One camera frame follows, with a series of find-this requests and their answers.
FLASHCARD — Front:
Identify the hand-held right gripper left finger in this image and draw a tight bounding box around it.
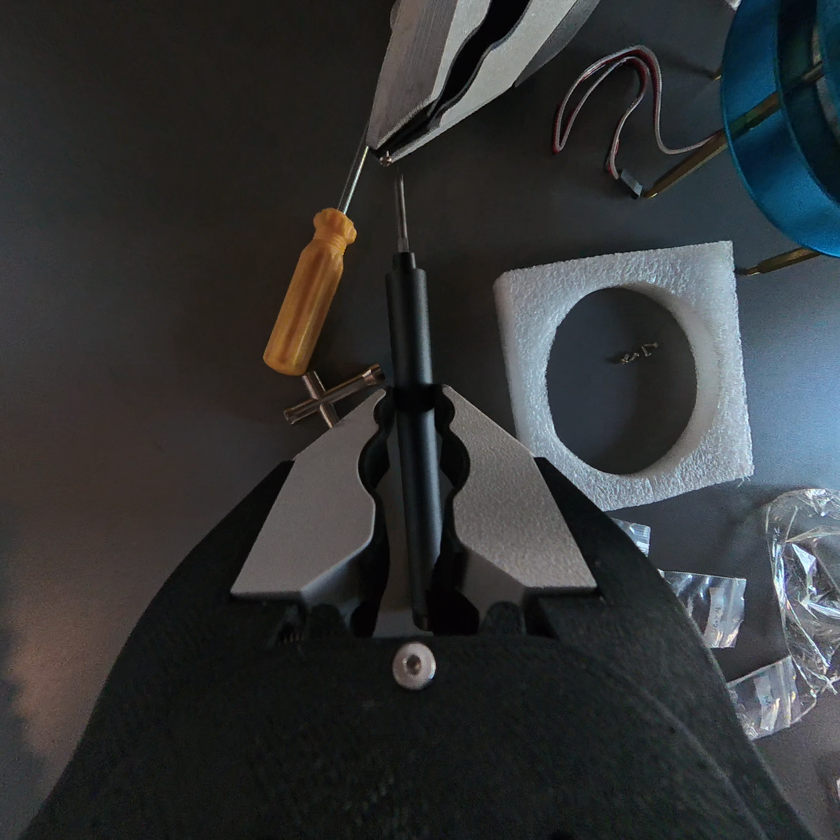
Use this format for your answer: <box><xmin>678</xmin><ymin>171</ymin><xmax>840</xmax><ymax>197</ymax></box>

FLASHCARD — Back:
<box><xmin>231</xmin><ymin>387</ymin><xmax>403</xmax><ymax>632</ymax></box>

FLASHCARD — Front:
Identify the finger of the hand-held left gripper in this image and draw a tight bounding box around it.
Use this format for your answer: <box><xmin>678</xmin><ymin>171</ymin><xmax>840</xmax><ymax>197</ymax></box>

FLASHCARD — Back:
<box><xmin>387</xmin><ymin>0</ymin><xmax>601</xmax><ymax>162</ymax></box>
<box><xmin>366</xmin><ymin>0</ymin><xmax>527</xmax><ymax>151</ymax></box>

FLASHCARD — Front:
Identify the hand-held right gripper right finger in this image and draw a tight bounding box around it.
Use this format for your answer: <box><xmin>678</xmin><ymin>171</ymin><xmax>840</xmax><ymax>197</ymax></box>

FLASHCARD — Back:
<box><xmin>430</xmin><ymin>384</ymin><xmax>599</xmax><ymax>621</ymax></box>

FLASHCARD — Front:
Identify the black precision screwdriver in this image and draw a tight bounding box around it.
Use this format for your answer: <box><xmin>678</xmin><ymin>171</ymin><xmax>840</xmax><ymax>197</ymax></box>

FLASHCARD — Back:
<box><xmin>382</xmin><ymin>167</ymin><xmax>442</xmax><ymax>632</ymax></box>

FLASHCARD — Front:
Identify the small clear zip bag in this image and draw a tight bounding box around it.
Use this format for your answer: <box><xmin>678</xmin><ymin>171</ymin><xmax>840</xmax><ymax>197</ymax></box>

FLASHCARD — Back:
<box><xmin>727</xmin><ymin>656</ymin><xmax>816</xmax><ymax>740</ymax></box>
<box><xmin>609</xmin><ymin>517</ymin><xmax>652</xmax><ymax>559</ymax></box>
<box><xmin>661</xmin><ymin>570</ymin><xmax>747</xmax><ymax>648</ymax></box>

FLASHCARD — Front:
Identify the metal cross socket wrench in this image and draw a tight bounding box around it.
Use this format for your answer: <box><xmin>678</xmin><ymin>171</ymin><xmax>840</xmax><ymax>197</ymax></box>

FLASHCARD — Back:
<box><xmin>283</xmin><ymin>363</ymin><xmax>385</xmax><ymax>427</ymax></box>

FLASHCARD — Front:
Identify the white foam square with hole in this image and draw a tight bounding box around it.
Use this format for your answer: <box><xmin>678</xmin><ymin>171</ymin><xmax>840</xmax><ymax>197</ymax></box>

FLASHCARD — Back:
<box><xmin>492</xmin><ymin>241</ymin><xmax>754</xmax><ymax>511</ymax></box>

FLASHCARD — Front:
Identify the blue round metal chassis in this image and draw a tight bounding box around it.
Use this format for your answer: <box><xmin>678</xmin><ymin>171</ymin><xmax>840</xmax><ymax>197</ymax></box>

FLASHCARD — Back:
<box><xmin>645</xmin><ymin>0</ymin><xmax>840</xmax><ymax>274</ymax></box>

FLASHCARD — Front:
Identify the crumpled clear plastic bag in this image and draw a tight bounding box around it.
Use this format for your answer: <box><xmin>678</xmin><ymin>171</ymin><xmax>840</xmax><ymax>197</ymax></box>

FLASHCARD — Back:
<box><xmin>764</xmin><ymin>488</ymin><xmax>840</xmax><ymax>698</ymax></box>

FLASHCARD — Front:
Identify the red and white ribbon cable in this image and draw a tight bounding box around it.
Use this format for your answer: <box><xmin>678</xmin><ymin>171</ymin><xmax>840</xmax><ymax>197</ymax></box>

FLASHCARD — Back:
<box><xmin>554</xmin><ymin>45</ymin><xmax>729</xmax><ymax>198</ymax></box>

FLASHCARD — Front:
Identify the yellow handled screwdriver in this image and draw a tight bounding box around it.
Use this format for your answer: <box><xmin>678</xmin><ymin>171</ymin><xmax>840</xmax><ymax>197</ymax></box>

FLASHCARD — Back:
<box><xmin>262</xmin><ymin>138</ymin><xmax>372</xmax><ymax>376</ymax></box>

